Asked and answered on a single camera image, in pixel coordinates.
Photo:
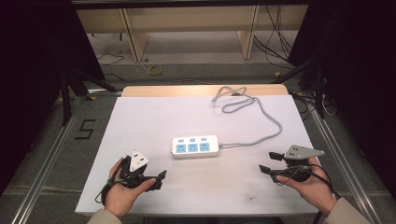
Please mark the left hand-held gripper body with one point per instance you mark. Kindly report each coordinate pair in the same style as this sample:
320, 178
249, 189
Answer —
134, 174

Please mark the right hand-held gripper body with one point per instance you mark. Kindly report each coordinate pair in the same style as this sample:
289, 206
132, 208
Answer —
300, 153

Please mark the person's left hand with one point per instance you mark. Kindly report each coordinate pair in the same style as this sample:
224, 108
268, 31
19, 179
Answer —
120, 197

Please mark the person's right hand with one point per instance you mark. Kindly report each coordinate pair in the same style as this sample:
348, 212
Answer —
314, 189

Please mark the white power strip blue sockets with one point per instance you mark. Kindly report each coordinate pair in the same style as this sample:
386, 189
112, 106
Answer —
194, 146

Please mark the black metal stand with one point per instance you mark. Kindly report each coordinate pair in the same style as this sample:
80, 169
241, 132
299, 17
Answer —
74, 84
311, 77

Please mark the light wooden table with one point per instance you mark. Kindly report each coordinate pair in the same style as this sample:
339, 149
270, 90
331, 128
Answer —
186, 90

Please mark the dark curtain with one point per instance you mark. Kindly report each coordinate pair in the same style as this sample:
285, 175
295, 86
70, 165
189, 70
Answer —
31, 77
358, 77

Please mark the aluminium floor rail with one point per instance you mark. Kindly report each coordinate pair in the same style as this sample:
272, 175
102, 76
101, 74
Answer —
342, 155
46, 158

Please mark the beige wooden desk frame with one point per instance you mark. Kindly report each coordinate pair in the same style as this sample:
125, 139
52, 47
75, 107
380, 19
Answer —
193, 18

